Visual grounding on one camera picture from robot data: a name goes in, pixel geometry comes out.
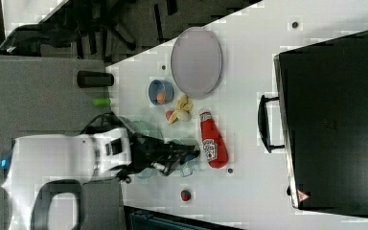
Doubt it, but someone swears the red ketchup bottle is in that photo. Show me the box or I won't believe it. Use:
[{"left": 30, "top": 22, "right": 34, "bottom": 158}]
[{"left": 199, "top": 108, "right": 229, "bottom": 169}]

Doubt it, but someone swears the orange egg toy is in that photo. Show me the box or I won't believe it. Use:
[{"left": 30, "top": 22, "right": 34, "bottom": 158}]
[{"left": 156, "top": 92, "right": 166, "bottom": 104}]

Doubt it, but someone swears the black office chair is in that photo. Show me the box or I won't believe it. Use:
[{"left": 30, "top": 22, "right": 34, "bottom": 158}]
[{"left": 0, "top": 0, "right": 138, "bottom": 51}]

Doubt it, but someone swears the green oval colander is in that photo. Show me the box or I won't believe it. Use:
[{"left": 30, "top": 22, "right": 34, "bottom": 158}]
[{"left": 121, "top": 117, "right": 164, "bottom": 184}]

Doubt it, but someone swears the black cylinder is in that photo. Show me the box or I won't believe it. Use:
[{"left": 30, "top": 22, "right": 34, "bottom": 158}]
[{"left": 77, "top": 71, "right": 115, "bottom": 88}]

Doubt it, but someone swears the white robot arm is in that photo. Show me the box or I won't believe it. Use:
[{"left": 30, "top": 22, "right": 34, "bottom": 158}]
[{"left": 2, "top": 127, "right": 200, "bottom": 230}]

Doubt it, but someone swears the pink strawberry toy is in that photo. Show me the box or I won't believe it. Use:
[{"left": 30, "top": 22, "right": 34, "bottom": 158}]
[{"left": 166, "top": 110, "right": 173, "bottom": 121}]

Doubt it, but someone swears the blue bowl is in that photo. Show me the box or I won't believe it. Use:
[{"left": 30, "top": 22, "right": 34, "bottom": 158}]
[{"left": 148, "top": 80, "right": 174, "bottom": 105}]

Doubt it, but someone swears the large lilac plate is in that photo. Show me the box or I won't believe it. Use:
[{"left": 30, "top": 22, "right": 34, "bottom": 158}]
[{"left": 171, "top": 27, "right": 222, "bottom": 99}]

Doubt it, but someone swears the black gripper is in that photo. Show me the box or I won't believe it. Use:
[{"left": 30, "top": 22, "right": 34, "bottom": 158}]
[{"left": 117, "top": 134, "right": 200, "bottom": 183}]

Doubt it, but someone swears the green mug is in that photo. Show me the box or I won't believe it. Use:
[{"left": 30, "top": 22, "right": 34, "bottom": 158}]
[{"left": 169, "top": 139, "right": 200, "bottom": 177}]

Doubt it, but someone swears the green pear toy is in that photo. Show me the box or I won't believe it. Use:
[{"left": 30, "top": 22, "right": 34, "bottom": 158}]
[{"left": 93, "top": 98, "right": 112, "bottom": 106}]

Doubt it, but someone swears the small red strawberry toy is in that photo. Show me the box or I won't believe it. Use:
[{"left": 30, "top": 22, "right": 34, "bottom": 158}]
[{"left": 180, "top": 190, "right": 192, "bottom": 201}]

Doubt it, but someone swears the peeled banana toy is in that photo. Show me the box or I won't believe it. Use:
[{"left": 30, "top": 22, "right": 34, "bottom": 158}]
[{"left": 168, "top": 95, "right": 194, "bottom": 125}]

